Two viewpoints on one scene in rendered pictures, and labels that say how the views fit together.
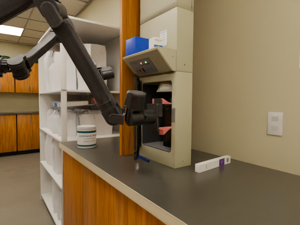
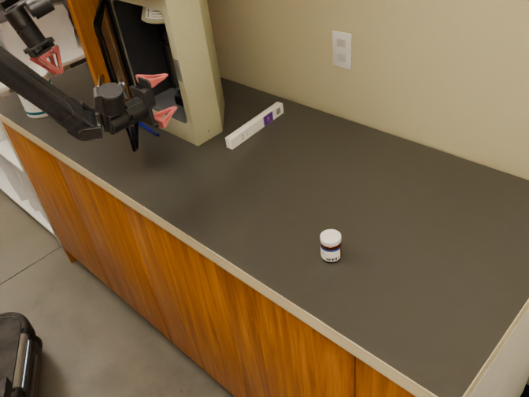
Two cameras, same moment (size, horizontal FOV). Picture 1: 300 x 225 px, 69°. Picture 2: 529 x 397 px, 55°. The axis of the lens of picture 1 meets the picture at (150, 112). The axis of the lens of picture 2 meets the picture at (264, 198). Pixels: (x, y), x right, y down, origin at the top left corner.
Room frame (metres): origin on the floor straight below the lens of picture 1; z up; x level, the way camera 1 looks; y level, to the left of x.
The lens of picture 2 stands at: (-0.37, -0.16, 1.79)
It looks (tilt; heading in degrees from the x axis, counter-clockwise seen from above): 38 degrees down; 354
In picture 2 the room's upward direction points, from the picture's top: 8 degrees counter-clockwise
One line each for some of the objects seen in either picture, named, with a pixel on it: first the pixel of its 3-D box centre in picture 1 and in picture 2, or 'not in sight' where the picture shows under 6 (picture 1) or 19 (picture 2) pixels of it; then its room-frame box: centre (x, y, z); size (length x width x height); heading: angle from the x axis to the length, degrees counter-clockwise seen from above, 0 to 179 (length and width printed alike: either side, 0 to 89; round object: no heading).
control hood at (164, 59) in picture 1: (147, 63); not in sight; (1.15, 0.02, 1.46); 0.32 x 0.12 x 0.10; 36
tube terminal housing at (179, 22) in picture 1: (173, 90); (172, 6); (1.25, -0.13, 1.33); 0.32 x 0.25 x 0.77; 36
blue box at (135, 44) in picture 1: (138, 47); not in sight; (1.22, 0.07, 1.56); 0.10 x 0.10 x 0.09; 36
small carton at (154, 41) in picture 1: (155, 44); not in sight; (1.09, -0.03, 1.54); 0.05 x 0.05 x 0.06; 28
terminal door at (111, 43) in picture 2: (137, 115); (118, 73); (1.14, 0.07, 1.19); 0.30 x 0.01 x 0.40; 0
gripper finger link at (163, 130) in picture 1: (162, 124); (160, 109); (0.88, -0.05, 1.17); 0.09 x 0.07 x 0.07; 125
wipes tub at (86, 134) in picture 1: (86, 136); (36, 92); (1.54, 0.44, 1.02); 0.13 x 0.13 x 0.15
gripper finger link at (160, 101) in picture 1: (162, 107); (153, 86); (0.88, -0.05, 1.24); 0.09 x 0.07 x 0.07; 125
